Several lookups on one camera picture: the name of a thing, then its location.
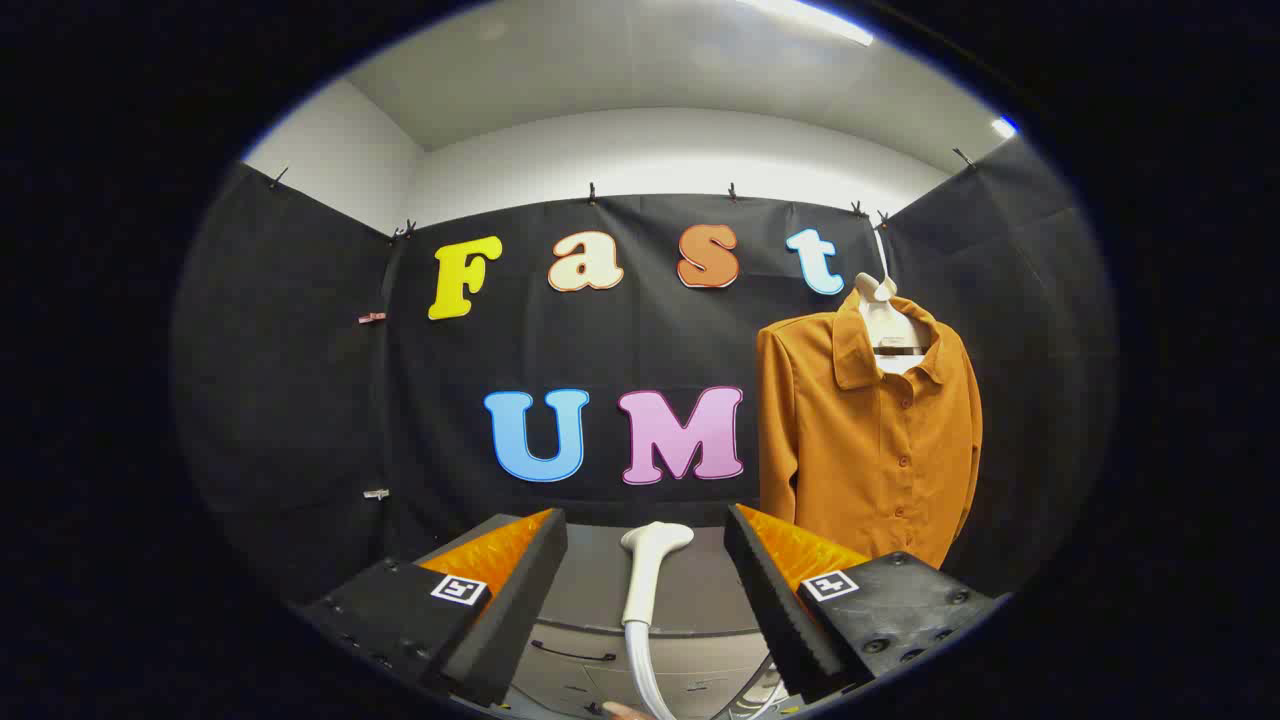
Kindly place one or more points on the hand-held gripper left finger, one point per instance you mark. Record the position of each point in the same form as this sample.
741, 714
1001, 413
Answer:
520, 600

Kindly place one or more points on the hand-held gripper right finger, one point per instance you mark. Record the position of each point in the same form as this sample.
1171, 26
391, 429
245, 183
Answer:
775, 600

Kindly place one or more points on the white garment steamer head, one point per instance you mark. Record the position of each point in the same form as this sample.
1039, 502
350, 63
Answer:
648, 570

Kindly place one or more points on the orange-brown button shirt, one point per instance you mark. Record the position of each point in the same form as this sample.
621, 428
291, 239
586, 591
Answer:
860, 450

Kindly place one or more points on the black backdrop cloth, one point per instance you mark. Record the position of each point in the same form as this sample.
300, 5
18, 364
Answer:
300, 400

